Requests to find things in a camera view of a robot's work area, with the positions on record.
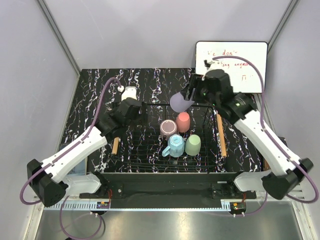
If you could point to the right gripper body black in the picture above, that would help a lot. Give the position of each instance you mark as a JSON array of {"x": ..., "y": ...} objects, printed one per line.
[{"x": 202, "y": 95}]

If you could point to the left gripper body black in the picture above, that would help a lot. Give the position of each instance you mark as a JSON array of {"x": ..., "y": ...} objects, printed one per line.
[{"x": 137, "y": 118}]

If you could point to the lavender plastic cup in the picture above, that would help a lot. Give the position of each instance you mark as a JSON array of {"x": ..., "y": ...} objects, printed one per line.
[{"x": 178, "y": 104}]

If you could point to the pink plastic cup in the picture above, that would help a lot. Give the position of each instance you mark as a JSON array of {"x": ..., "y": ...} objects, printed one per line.
[{"x": 183, "y": 122}]

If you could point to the green plastic cup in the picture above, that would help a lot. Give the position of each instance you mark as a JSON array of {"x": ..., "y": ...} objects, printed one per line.
[{"x": 193, "y": 145}]

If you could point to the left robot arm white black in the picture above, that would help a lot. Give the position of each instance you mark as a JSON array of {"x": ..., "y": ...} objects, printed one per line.
[{"x": 50, "y": 179}]

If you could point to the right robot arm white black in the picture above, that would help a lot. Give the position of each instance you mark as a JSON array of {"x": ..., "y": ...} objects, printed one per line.
[{"x": 287, "y": 169}]

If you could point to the mauve ceramic mug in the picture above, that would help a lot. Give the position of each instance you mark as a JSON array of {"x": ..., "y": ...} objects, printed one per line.
[{"x": 167, "y": 129}]

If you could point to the black marble pattern mat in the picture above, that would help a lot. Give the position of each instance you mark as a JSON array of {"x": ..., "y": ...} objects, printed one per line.
[{"x": 154, "y": 86}]

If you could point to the light blue ceramic mug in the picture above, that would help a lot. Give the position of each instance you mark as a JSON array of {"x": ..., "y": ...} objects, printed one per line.
[{"x": 175, "y": 146}]

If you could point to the Nineteen Eighty-Four book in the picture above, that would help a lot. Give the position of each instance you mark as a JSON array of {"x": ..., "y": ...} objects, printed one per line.
[{"x": 80, "y": 169}]

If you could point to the Tale of Two Cities book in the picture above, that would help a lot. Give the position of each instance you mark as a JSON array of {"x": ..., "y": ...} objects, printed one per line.
[{"x": 283, "y": 140}]

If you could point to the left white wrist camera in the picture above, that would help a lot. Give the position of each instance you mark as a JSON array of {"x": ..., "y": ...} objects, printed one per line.
[{"x": 127, "y": 92}]

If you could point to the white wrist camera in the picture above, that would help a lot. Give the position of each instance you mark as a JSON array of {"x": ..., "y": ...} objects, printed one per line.
[
  {"x": 210, "y": 64},
  {"x": 127, "y": 92}
]

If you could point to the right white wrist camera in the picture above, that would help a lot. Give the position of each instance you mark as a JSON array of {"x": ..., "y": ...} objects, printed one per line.
[{"x": 210, "y": 64}]

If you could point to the left wooden rack handle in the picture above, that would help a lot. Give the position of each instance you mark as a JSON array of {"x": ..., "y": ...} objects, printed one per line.
[{"x": 115, "y": 145}]

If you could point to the wooden rack handle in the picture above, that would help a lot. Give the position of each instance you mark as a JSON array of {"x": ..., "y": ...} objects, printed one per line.
[
  {"x": 115, "y": 145},
  {"x": 221, "y": 136}
]

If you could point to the white whiteboard black frame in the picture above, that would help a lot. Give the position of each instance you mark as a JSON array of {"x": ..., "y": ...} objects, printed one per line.
[{"x": 243, "y": 78}]

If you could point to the black wire dish rack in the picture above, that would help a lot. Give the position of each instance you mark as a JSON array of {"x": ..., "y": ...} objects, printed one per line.
[{"x": 140, "y": 149}]

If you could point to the right wooden rack handle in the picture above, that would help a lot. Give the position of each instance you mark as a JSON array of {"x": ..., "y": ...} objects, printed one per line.
[{"x": 221, "y": 136}]

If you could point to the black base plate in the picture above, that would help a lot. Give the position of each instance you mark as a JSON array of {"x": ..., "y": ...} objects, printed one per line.
[{"x": 167, "y": 191}]

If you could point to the white cable duct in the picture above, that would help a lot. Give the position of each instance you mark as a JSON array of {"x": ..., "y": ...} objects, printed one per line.
[{"x": 86, "y": 205}]

